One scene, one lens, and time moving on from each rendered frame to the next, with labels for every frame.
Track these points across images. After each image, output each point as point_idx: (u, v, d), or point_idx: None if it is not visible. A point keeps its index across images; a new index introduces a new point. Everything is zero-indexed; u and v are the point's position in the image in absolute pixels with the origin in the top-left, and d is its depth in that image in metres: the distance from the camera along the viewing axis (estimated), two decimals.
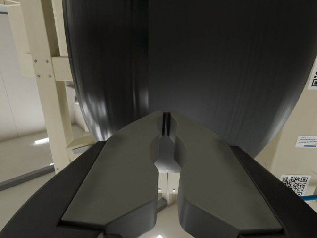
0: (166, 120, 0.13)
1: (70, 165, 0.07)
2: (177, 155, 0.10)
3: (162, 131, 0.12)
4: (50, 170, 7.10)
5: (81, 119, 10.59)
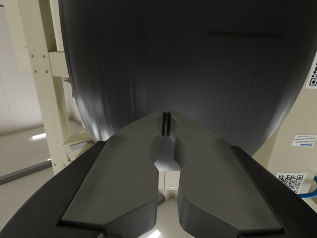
0: (166, 120, 0.13)
1: (70, 165, 0.07)
2: (177, 155, 0.10)
3: (162, 131, 0.12)
4: (47, 165, 7.10)
5: (79, 114, 10.55)
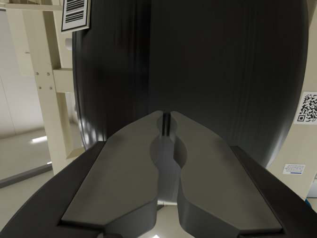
0: (166, 120, 0.13)
1: (70, 165, 0.07)
2: (177, 155, 0.10)
3: (162, 131, 0.12)
4: (47, 169, 7.11)
5: None
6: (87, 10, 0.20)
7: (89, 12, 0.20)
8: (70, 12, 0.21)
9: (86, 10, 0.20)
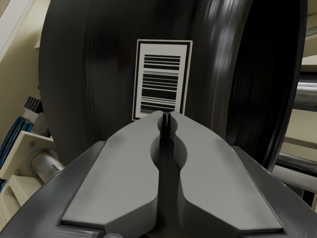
0: (166, 120, 0.13)
1: (70, 165, 0.07)
2: (177, 155, 0.10)
3: (162, 131, 0.12)
4: None
5: None
6: (136, 65, 0.14)
7: (137, 63, 0.14)
8: (170, 72, 0.13)
9: (138, 65, 0.14)
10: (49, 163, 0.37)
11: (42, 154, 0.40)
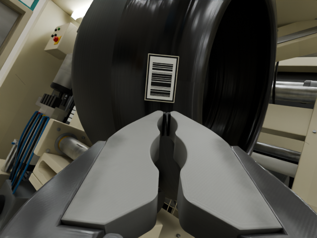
0: (166, 120, 0.13)
1: (70, 165, 0.07)
2: (177, 155, 0.10)
3: (162, 131, 0.12)
4: None
5: None
6: (147, 68, 0.25)
7: (147, 66, 0.25)
8: (167, 72, 0.25)
9: (149, 68, 0.25)
10: (74, 143, 0.48)
11: (67, 137, 0.51)
